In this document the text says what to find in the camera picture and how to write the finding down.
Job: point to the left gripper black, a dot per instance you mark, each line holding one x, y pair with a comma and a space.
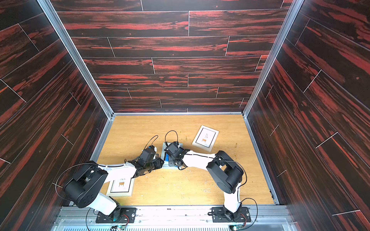
158, 160

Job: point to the white picture frame deer print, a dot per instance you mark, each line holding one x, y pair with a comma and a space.
205, 138

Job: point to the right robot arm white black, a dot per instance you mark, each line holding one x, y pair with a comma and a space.
226, 173

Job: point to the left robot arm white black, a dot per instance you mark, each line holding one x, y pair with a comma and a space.
85, 185

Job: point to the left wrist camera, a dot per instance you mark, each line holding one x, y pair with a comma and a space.
153, 148

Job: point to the white picture frame near left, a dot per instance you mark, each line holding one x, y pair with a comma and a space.
121, 187

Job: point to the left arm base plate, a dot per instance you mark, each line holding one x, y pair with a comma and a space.
122, 215

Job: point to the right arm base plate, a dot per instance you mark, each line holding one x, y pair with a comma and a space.
222, 215

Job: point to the aluminium front rail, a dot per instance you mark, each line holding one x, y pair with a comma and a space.
177, 218

